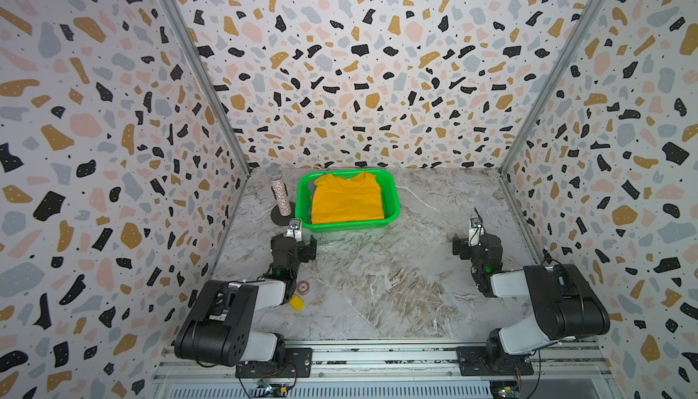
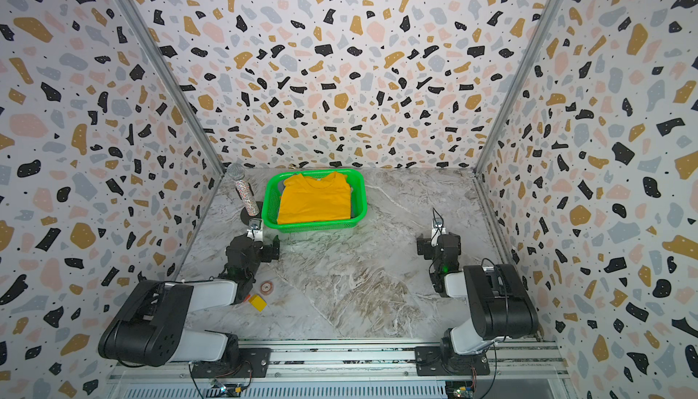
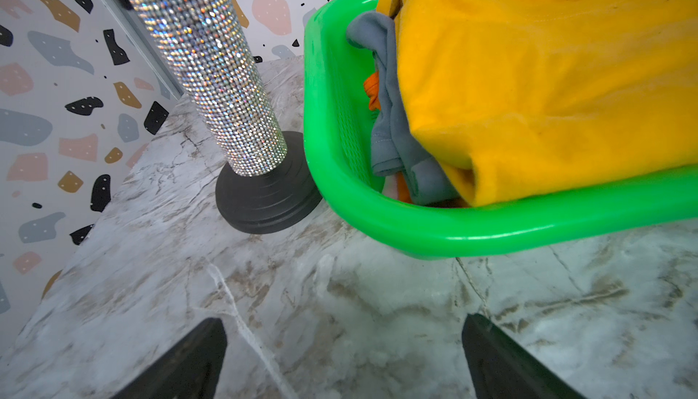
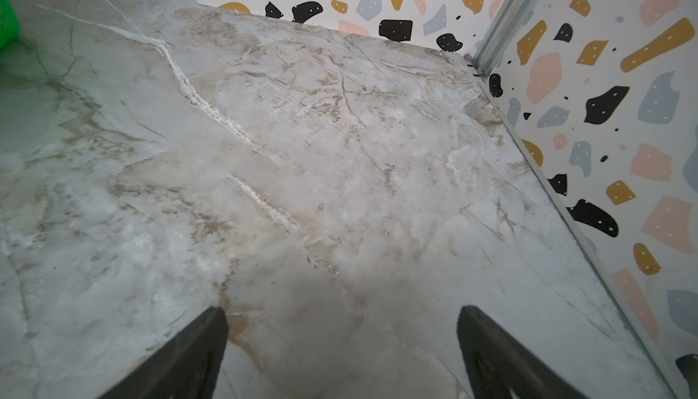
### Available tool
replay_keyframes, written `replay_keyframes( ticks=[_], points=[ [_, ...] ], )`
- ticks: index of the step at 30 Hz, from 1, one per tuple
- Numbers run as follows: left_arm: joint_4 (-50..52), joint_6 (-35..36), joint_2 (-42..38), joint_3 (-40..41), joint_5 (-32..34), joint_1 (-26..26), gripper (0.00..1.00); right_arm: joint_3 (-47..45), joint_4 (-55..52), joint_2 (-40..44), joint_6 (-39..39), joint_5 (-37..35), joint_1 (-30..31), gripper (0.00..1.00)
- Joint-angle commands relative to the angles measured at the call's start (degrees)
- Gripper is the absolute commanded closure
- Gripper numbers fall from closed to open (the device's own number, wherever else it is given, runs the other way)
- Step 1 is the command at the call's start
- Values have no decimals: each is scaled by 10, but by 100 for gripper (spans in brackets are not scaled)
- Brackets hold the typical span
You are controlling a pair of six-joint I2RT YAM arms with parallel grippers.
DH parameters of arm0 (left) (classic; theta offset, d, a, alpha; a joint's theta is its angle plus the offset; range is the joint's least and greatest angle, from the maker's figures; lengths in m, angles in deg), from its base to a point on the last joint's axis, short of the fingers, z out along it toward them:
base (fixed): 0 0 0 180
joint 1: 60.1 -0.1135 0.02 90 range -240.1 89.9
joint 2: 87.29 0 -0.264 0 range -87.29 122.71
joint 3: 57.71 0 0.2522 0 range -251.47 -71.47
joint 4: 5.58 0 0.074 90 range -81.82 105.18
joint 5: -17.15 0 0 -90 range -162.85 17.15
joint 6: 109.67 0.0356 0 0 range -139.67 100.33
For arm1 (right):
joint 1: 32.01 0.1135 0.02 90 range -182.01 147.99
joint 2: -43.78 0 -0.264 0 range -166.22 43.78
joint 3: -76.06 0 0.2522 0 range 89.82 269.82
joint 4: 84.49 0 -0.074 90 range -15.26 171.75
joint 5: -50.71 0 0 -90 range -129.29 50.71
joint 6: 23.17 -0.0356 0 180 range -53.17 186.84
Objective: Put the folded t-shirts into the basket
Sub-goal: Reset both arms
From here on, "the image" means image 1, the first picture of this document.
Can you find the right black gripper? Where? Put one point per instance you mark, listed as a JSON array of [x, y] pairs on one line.
[[464, 247]]

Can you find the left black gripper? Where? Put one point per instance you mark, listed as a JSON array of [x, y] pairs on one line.
[[306, 251]]

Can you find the yellow t-shirt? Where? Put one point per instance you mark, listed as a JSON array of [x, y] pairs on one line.
[[339, 200]]

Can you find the green plastic basket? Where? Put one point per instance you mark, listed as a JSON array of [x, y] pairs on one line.
[[390, 202]]

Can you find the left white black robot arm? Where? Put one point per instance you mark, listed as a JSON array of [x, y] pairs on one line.
[[218, 331]]

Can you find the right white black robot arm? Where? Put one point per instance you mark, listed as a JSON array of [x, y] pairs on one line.
[[564, 307]]

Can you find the small round tape roll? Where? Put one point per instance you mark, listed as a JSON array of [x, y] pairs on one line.
[[303, 288]]

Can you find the yellow block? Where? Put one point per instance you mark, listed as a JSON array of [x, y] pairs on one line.
[[296, 303]]

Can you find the sprinkle-filled clear bottle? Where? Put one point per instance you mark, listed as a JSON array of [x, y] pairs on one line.
[[283, 211]]

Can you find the left circuit board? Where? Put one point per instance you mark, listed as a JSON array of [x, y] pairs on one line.
[[272, 390]]

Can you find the circuit board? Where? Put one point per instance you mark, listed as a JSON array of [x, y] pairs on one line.
[[272, 390], [504, 390]]

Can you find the right circuit board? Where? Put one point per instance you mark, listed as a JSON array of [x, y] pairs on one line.
[[504, 390]]

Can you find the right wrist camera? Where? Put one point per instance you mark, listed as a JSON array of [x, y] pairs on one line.
[[476, 230]]

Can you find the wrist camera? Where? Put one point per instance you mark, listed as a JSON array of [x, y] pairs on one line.
[[294, 230], [476, 230]]

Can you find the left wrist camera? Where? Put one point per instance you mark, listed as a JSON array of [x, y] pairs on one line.
[[294, 230]]

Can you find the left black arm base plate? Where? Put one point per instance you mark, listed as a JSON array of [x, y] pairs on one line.
[[295, 362]]

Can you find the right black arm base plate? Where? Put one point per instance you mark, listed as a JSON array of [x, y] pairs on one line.
[[484, 361]]

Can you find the aluminium rail frame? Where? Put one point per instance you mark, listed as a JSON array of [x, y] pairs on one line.
[[397, 368]]

